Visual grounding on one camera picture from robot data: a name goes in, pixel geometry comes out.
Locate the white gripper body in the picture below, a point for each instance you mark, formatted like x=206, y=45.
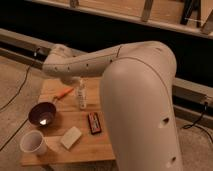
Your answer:
x=69, y=80

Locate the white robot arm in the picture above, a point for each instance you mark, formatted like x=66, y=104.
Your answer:
x=135, y=98

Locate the clear plastic bottle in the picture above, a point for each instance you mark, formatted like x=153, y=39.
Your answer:
x=81, y=94

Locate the dark purple bowl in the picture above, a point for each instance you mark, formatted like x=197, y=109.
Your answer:
x=42, y=114

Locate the wooden table board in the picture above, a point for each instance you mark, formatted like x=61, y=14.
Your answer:
x=88, y=147

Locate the black red candy bar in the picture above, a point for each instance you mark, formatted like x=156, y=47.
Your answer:
x=94, y=123

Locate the pale yellow sponge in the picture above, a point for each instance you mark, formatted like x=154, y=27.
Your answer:
x=70, y=137

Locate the white plastic cup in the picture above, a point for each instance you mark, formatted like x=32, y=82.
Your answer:
x=33, y=143

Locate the orange handled tool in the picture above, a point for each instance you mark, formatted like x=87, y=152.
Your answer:
x=62, y=94

